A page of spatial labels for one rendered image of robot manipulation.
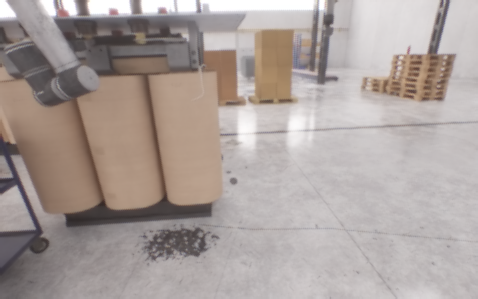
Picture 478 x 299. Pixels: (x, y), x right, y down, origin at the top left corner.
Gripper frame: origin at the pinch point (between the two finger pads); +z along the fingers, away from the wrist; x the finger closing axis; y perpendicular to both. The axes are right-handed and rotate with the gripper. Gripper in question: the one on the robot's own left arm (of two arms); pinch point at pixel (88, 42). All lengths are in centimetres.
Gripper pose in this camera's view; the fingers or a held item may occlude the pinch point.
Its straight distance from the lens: 155.5
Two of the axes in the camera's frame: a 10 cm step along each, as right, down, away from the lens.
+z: 2.5, -5.5, 8.0
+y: -0.8, -8.3, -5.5
